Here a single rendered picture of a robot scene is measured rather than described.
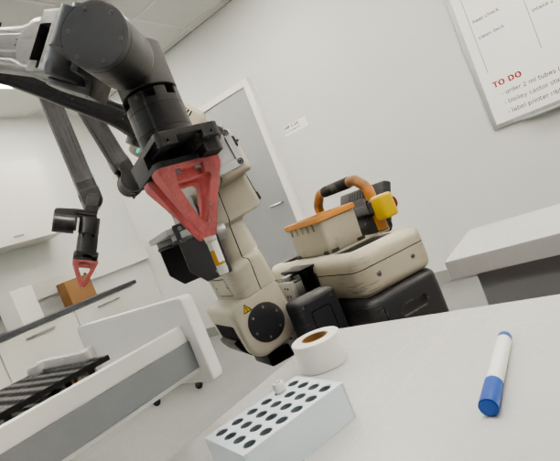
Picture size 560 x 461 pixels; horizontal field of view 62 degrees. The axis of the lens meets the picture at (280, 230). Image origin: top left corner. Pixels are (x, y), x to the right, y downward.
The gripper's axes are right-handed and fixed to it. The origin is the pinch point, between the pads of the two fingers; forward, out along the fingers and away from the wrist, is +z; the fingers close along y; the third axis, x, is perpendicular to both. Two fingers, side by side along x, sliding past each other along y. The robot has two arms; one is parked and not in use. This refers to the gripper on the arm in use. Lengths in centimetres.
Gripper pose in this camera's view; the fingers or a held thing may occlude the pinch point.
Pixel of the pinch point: (204, 230)
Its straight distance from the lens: 47.6
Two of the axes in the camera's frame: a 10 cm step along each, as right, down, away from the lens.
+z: 3.8, 9.2, -0.3
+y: 4.8, -2.3, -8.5
